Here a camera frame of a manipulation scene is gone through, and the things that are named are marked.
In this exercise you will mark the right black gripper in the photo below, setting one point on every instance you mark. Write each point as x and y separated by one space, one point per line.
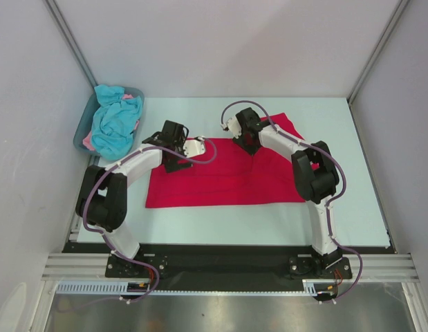
250 144

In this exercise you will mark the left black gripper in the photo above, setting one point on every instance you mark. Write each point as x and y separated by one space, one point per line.
172 165

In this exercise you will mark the red t shirt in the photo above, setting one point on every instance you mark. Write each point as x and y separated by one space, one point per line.
233 178

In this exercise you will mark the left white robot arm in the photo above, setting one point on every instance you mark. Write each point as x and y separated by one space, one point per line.
102 201

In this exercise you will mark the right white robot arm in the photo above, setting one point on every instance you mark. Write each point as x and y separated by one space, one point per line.
315 174

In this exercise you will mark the cyan t shirt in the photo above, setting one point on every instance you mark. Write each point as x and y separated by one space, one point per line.
113 121

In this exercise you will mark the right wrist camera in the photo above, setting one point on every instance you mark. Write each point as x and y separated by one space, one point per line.
233 126

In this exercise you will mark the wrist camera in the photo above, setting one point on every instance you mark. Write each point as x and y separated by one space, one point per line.
233 126
194 147

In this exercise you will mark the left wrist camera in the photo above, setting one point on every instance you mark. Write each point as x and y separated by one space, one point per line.
194 147

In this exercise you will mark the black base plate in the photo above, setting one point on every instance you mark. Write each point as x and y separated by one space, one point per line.
201 268

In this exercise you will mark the aluminium frame rail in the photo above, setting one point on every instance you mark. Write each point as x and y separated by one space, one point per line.
75 266

